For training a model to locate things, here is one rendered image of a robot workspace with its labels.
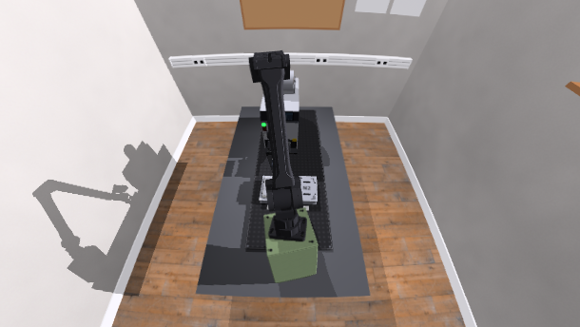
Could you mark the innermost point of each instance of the dark grey cylinder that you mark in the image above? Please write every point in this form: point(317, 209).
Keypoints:
point(288, 85)

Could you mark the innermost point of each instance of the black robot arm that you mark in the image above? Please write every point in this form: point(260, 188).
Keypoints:
point(272, 72)

